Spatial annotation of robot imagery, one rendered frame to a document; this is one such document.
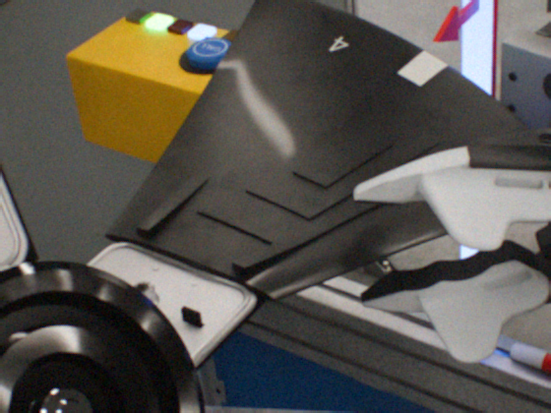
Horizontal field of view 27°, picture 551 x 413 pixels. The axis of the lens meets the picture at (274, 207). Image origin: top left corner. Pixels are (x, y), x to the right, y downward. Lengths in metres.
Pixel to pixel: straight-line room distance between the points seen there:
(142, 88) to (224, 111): 0.32
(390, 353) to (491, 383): 0.09
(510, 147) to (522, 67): 0.58
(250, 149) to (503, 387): 0.43
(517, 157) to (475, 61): 0.26
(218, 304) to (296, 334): 0.54
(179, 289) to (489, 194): 0.15
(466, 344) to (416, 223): 0.07
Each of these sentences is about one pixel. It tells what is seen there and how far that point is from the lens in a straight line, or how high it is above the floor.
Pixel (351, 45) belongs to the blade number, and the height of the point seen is 1.20.
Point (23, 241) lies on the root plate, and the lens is 0.47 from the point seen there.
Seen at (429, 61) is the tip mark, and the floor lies 1.19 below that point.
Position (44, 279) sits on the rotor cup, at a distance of 0.43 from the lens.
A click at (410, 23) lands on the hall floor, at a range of 3.33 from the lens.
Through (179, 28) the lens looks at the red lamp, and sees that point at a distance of 1.00.
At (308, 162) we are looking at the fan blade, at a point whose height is 1.19.
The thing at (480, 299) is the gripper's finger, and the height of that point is 1.14.
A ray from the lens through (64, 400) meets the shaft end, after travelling 0.43.
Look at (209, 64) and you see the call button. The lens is 0.93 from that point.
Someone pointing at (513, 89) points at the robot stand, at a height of 0.94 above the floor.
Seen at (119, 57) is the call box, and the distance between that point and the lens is 0.98.
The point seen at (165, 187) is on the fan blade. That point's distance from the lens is 0.59.
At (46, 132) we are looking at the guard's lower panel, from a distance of 1.50.
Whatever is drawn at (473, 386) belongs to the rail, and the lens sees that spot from 0.97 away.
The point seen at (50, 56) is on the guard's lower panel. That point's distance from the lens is 1.48.
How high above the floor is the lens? 1.52
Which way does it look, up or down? 36 degrees down
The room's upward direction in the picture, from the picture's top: 6 degrees counter-clockwise
